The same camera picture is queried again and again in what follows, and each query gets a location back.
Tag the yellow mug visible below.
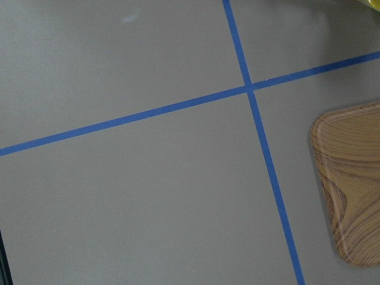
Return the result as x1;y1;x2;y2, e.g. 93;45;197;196
357;0;380;12

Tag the wooden cutting board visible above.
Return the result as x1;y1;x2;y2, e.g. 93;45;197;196
310;102;379;268

